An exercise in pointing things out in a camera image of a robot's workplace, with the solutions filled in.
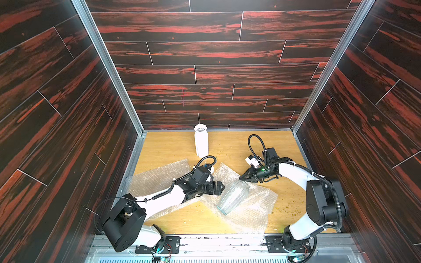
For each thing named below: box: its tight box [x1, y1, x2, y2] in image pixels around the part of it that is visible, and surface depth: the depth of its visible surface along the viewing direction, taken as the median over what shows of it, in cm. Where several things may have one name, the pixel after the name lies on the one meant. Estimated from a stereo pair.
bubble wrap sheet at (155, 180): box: [124, 158, 191, 197], surface depth 98 cm
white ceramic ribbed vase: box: [194, 123, 209, 159], surface depth 98 cm
